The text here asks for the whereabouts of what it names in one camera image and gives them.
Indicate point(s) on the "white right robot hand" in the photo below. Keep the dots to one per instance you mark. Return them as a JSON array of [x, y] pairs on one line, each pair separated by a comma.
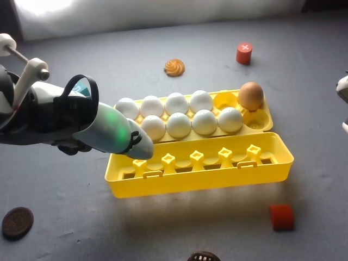
[[344, 89]]

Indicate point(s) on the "brown-yellow egg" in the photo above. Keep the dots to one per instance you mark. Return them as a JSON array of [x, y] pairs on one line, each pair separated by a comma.
[[251, 95]]

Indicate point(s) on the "yellow plastic egg box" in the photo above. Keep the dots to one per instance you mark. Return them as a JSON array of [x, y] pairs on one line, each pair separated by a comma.
[[206, 176]]

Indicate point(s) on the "red cylinder with white cross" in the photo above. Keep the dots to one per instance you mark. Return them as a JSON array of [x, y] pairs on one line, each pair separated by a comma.
[[243, 54]]

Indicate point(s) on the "red arch block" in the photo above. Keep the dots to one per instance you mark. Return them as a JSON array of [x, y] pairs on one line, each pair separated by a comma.
[[281, 217]]

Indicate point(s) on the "orange swirl toy cookie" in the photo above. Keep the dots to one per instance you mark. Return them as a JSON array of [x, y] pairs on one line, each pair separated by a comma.
[[174, 68]]

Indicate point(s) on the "white backdrop sheet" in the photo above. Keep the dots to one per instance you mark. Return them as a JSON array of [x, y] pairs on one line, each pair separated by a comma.
[[163, 13]]

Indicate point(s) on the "brown woven basket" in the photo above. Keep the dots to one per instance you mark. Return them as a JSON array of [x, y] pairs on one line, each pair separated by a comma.
[[204, 257]]

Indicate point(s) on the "grey table cloth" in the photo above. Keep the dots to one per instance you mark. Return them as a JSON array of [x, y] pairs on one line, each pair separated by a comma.
[[68, 206]]

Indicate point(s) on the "dark brown sandwich cookie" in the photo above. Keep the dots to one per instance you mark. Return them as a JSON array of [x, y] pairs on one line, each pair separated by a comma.
[[17, 223]]

